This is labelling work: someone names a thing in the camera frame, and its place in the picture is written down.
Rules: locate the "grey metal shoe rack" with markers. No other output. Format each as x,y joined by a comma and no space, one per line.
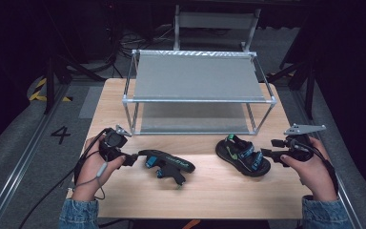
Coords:
197,76

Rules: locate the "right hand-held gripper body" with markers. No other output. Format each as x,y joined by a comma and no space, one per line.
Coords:
300,148

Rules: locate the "black stand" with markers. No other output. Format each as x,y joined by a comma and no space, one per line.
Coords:
301,74
62,74

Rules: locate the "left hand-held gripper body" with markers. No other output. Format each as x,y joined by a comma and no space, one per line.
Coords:
112,143

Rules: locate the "person's right hand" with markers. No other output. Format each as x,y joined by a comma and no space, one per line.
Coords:
314,171

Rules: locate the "grey metal frame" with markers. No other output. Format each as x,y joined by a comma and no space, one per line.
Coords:
216,20

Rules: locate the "orange strip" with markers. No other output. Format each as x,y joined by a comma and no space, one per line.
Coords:
191,224

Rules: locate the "person's left hand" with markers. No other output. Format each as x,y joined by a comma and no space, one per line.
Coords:
90,173

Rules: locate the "metal floor rail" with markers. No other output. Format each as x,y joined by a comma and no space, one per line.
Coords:
16,165
336,178

